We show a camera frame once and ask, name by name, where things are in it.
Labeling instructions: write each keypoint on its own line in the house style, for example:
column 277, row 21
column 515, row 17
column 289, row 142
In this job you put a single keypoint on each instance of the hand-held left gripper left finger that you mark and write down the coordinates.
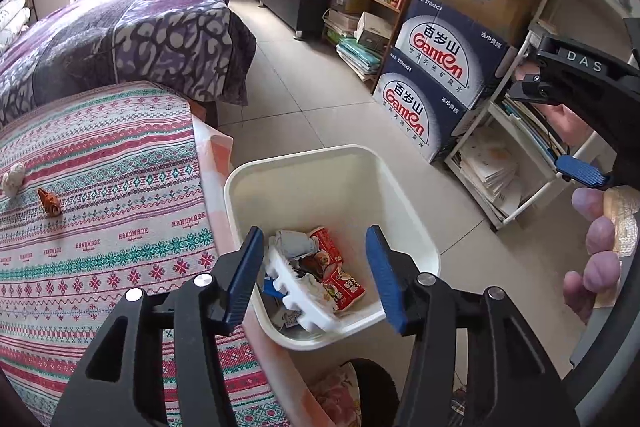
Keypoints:
column 242, row 287

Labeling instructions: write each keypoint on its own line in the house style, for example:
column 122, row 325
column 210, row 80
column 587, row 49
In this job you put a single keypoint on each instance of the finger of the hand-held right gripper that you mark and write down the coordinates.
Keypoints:
column 582, row 171

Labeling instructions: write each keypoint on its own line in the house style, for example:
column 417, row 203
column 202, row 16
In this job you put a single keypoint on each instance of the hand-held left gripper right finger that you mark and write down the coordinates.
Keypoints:
column 387, row 282

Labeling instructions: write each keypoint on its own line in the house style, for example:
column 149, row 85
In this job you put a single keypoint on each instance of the blue carton box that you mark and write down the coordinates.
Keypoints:
column 270, row 289

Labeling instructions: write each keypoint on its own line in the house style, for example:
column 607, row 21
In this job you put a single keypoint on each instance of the white toothed foam piece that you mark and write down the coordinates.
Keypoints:
column 300, row 302

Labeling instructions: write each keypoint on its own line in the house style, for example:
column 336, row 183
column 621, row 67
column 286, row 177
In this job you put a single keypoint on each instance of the white paper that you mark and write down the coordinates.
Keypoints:
column 295, row 243

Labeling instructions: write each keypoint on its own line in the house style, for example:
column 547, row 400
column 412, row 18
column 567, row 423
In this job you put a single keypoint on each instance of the red noodle cup wrapper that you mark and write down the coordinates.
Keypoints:
column 325, row 247

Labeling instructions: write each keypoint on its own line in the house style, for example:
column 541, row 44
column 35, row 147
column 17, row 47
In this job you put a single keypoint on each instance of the white plastic trash bin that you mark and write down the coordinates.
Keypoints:
column 300, row 187

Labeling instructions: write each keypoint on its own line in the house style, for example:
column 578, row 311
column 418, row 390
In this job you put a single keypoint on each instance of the person's right hand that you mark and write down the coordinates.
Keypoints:
column 597, row 277

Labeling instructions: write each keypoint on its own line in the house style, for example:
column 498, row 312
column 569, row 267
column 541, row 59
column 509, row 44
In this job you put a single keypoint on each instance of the white shelf rack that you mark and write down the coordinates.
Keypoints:
column 530, row 203

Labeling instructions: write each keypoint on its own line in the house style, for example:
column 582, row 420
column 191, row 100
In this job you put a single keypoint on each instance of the row of slim booklets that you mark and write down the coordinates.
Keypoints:
column 530, row 127

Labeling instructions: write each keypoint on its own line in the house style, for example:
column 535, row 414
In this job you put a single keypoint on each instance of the stack of loose papers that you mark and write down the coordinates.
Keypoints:
column 490, row 172

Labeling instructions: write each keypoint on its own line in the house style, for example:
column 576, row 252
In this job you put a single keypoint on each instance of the black stool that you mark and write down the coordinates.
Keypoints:
column 377, row 387

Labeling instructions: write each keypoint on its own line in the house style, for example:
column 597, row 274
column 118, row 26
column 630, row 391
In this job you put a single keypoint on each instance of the floral cushion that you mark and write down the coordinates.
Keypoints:
column 337, row 397

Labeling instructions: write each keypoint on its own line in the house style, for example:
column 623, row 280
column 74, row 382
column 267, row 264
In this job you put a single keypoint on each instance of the blue water bottle carton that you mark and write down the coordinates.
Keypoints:
column 415, row 107
column 450, row 42

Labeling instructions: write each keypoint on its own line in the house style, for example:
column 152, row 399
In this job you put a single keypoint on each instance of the orange crumpled wrapper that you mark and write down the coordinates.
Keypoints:
column 50, row 203

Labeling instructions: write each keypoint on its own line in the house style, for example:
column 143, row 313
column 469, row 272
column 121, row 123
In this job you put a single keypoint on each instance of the tan cardboard tissue box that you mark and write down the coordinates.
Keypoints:
column 372, row 32

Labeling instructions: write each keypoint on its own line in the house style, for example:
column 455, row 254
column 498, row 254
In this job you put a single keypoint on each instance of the stack of teal books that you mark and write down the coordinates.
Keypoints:
column 357, row 59

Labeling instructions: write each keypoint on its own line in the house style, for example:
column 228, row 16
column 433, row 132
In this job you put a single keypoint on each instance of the grey box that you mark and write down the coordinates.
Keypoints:
column 347, row 2

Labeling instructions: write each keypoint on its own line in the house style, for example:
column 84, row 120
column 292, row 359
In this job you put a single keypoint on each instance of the stack of pale books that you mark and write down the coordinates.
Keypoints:
column 340, row 27

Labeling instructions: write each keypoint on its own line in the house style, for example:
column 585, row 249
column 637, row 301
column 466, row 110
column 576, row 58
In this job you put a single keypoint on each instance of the small crumpled tissue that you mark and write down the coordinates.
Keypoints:
column 12, row 179

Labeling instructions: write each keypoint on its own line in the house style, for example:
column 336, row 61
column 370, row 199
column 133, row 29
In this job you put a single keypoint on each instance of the bed with purple quilt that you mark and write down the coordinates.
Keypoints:
column 125, row 32

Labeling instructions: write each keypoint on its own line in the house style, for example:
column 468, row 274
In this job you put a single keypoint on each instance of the folded floral quilts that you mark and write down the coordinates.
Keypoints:
column 12, row 19

